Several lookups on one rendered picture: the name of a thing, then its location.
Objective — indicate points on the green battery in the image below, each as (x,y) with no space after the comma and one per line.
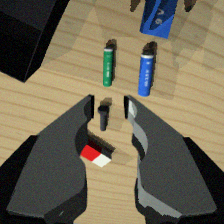
(107,66)

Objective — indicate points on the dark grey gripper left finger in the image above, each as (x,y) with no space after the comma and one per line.
(44,180)

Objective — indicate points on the black rack of bins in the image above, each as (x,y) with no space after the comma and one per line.
(21,24)

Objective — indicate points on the black bolt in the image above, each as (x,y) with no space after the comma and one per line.
(103,110)

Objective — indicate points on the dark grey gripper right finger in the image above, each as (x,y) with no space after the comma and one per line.
(176,180)

